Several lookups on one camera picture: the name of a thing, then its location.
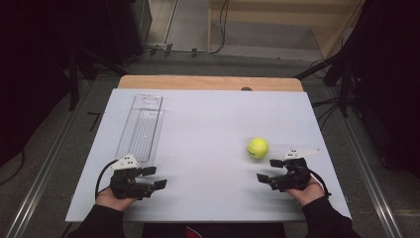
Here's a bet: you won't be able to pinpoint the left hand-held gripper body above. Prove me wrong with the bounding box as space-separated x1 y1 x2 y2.
108 154 157 201

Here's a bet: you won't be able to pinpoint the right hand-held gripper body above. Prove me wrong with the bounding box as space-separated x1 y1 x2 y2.
267 148 322 193

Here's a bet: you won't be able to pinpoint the yellow tennis ball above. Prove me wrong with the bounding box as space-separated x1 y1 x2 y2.
247 137 269 160

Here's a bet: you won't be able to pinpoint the clear plastic container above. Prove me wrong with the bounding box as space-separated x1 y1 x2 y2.
114 93 165 165

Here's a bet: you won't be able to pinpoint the person's left hand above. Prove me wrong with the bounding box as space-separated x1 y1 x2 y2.
95 186 137 212

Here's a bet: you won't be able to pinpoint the person's right hand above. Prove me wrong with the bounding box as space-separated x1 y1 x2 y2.
285 177 327 208

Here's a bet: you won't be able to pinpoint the red item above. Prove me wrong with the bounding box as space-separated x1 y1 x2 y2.
184 225 203 238

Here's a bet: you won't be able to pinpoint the white board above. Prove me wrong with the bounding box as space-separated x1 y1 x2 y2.
64 88 352 223

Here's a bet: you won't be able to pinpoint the wooden table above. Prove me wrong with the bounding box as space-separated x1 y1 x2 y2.
117 74 304 92

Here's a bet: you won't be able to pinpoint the black metal stand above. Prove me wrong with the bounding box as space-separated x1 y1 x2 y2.
66 46 129 112
294 53 352 117

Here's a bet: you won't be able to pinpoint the black curtain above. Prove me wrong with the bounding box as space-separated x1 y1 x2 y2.
0 0 148 168
340 0 420 179

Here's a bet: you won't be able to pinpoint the wooden steps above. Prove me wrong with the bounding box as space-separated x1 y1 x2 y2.
207 0 366 61

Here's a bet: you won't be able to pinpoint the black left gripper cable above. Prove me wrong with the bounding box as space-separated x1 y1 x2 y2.
94 159 119 200

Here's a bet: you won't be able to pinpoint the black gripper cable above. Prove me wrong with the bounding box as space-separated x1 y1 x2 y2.
309 169 332 198
94 159 119 200

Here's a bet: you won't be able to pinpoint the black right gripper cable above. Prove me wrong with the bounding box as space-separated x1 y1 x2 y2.
309 169 332 198

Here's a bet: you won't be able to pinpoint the aluminium floor rail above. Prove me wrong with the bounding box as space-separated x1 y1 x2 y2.
330 95 404 238
5 80 92 238

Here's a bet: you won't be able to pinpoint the black floor cable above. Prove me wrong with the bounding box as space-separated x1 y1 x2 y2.
171 0 231 56

